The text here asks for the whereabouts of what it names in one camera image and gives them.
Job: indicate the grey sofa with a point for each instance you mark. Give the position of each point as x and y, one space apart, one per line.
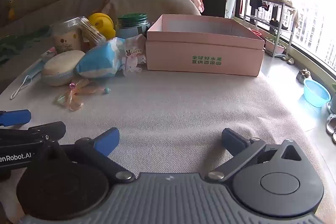
52 7

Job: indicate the metal rack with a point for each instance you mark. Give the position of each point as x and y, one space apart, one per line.
273 3

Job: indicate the beige blanket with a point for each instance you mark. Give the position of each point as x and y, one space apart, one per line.
152 3

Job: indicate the blue face mask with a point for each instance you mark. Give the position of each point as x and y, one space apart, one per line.
34 70

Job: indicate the round beige pouch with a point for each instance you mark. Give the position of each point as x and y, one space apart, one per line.
61 67

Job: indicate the small pink packet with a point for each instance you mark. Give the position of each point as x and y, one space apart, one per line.
50 53

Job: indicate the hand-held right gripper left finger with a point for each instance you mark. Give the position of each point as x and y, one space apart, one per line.
108 140

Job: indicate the pink cardboard box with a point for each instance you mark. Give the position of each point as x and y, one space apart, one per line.
183 57

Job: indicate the beige tablecloth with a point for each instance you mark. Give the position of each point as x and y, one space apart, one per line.
168 103

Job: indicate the red basin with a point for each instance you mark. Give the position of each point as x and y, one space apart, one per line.
256 32

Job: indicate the yellow rubber massager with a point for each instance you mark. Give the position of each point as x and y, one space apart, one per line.
101 22

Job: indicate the pastel ribbon bow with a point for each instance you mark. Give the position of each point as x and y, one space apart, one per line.
76 94

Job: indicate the clear cotton swab container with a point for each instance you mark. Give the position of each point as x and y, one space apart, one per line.
93 31

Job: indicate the pair of shoes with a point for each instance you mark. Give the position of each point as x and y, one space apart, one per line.
288 60

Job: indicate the clear jar with white label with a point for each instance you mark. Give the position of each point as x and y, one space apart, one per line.
67 39

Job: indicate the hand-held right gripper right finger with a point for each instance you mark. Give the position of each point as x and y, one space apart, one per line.
231 139

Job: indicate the green cloth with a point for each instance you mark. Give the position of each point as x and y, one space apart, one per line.
18 41

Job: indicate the yellow duck toy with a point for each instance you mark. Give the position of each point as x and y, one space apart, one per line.
11 11

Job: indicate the green lid glass jar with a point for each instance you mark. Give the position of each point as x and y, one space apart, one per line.
131 21

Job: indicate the pink flower pot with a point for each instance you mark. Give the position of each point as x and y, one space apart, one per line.
274 47

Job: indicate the grey slippers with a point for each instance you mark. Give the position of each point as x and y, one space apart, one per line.
331 127

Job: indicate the small brown plant pot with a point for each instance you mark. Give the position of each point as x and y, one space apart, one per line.
304 76

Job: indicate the white paper bag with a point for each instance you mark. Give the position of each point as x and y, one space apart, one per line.
229 7

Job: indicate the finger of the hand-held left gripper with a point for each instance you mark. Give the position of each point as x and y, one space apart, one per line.
16 118
39 130

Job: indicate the blue white tissue pack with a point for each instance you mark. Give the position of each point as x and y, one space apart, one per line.
98 61

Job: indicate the blue plastic basin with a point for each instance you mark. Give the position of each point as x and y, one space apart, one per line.
315 94

